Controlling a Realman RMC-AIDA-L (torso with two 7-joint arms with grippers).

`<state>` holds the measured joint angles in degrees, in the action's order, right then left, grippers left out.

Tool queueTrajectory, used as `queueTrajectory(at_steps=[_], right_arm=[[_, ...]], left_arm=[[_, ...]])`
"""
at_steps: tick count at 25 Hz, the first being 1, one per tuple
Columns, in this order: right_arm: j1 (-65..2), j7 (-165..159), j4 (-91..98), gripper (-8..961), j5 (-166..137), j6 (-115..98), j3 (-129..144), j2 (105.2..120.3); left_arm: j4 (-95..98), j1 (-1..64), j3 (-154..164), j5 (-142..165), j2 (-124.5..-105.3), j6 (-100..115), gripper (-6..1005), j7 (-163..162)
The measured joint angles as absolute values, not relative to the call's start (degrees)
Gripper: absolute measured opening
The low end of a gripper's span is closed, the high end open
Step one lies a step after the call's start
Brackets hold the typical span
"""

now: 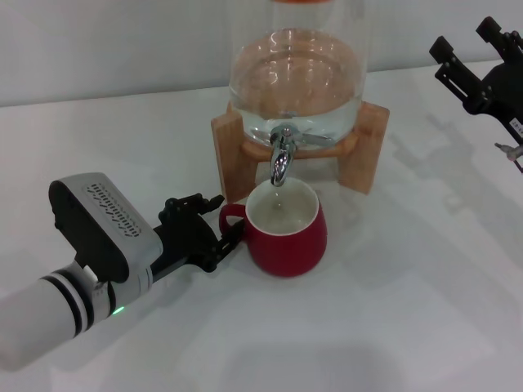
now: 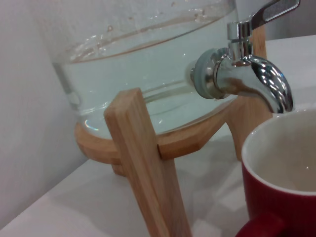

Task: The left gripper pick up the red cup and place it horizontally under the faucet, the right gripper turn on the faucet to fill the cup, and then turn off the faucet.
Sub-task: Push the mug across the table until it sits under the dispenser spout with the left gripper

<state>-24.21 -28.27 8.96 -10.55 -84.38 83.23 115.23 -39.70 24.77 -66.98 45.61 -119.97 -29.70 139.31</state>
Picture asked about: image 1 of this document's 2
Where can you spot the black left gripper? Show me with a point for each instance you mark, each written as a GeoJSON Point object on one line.
{"type": "Point", "coordinates": [184, 241]}

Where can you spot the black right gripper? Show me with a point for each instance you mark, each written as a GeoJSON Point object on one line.
{"type": "Point", "coordinates": [504, 94]}

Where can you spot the red ceramic cup white inside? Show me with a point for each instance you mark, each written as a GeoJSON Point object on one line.
{"type": "Point", "coordinates": [286, 257]}

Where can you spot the chrome faucet with lever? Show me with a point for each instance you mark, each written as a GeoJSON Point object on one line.
{"type": "Point", "coordinates": [281, 163]}

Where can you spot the wooden dispenser stand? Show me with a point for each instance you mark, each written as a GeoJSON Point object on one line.
{"type": "Point", "coordinates": [363, 163]}

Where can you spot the clear glass water dispenser jar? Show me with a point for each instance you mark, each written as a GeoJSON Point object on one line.
{"type": "Point", "coordinates": [298, 81]}

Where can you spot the silver and black wrist camera box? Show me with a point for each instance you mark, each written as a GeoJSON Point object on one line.
{"type": "Point", "coordinates": [102, 220]}

